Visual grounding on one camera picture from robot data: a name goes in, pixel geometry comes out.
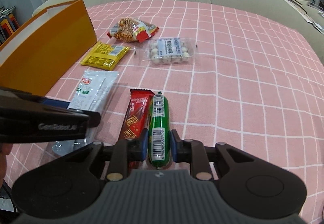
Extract clear box of white balls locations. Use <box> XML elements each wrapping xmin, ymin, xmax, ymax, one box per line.
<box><xmin>138</xmin><ymin>37</ymin><xmax>198</xmax><ymax>66</ymax></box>

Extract green sausage snack stick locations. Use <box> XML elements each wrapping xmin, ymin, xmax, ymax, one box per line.
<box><xmin>148</xmin><ymin>92</ymin><xmax>170</xmax><ymax>168</ymax></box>

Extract orange cardboard box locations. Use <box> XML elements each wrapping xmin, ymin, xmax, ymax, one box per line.
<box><xmin>1</xmin><ymin>0</ymin><xmax>97</xmax><ymax>96</ymax></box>

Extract white snack pouch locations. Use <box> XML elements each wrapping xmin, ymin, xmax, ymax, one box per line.
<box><xmin>68</xmin><ymin>70</ymin><xmax>119</xmax><ymax>124</ymax></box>

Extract red chocolate bar wrapper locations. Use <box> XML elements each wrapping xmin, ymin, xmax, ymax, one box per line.
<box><xmin>118</xmin><ymin>88</ymin><xmax>154</xmax><ymax>159</ymax></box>

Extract yellow snack packet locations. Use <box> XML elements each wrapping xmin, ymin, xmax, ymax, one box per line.
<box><xmin>80</xmin><ymin>42</ymin><xmax>131</xmax><ymax>71</ymax></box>

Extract papers on sofa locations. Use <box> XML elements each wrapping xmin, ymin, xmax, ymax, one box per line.
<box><xmin>284</xmin><ymin>0</ymin><xmax>323</xmax><ymax>35</ymax></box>

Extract red noodle snack bag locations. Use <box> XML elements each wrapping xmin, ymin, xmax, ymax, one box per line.
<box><xmin>107</xmin><ymin>18</ymin><xmax>159</xmax><ymax>43</ymax></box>

